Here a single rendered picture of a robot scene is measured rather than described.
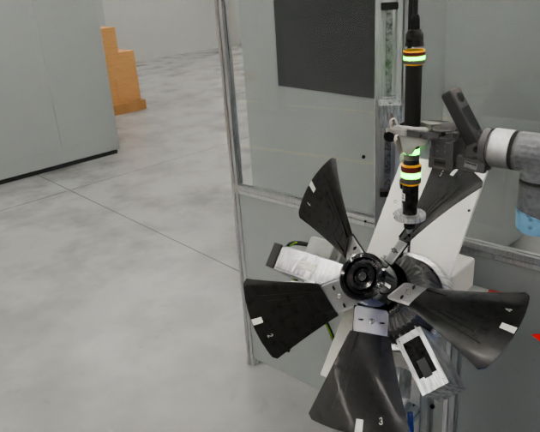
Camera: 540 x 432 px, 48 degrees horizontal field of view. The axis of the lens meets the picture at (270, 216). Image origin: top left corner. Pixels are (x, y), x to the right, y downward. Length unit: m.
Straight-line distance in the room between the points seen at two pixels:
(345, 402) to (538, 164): 0.67
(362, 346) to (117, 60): 8.23
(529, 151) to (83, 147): 6.21
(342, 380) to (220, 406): 1.62
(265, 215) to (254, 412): 0.92
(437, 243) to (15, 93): 5.51
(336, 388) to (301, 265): 0.44
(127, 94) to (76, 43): 2.74
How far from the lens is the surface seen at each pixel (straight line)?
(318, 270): 1.72
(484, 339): 1.36
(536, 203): 1.22
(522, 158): 1.20
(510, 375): 2.37
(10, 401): 3.39
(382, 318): 1.51
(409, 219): 1.35
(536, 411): 2.41
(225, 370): 3.23
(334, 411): 1.46
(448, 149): 1.26
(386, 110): 1.90
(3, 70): 6.66
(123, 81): 9.49
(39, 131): 6.84
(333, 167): 1.61
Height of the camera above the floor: 1.92
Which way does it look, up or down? 23 degrees down
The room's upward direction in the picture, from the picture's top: 4 degrees counter-clockwise
